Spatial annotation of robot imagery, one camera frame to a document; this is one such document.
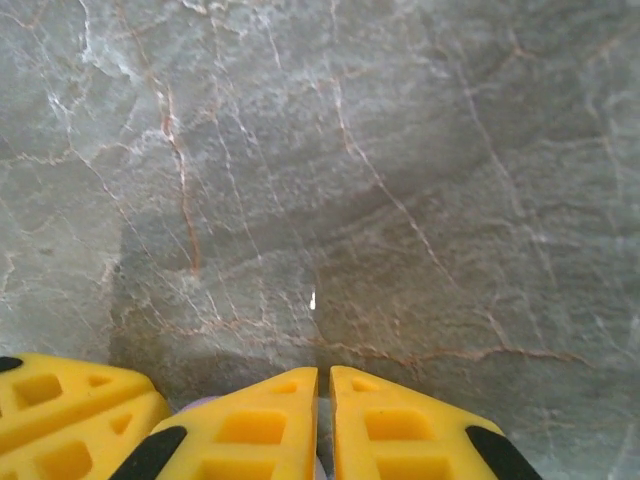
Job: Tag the purple earbud charging case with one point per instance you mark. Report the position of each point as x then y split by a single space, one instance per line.
200 404

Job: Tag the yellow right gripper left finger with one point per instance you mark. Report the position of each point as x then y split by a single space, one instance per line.
240 440

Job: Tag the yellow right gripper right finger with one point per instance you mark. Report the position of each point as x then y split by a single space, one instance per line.
410 445

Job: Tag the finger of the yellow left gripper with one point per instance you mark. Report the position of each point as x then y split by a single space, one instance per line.
60 390
75 450

